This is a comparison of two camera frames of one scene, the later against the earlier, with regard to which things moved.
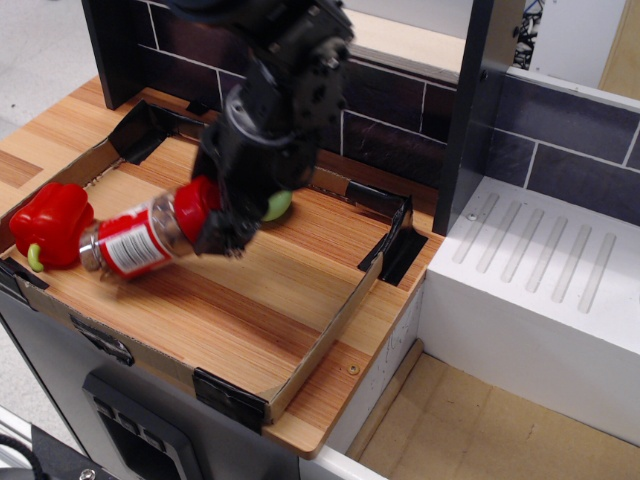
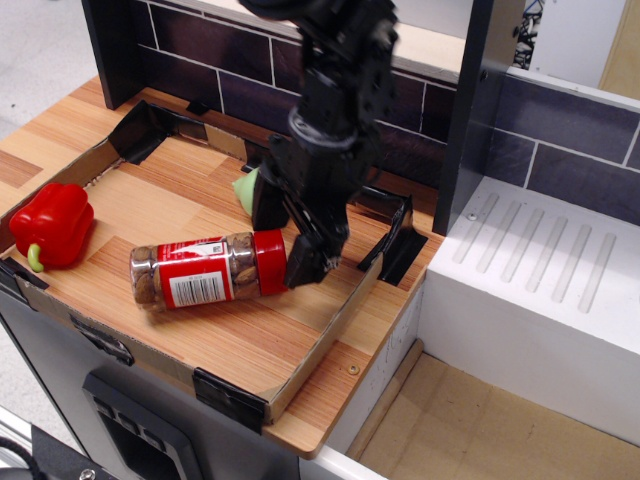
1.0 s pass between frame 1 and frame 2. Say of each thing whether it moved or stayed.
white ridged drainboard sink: stayed
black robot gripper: moved
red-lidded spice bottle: moved
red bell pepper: stayed
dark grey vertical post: stayed
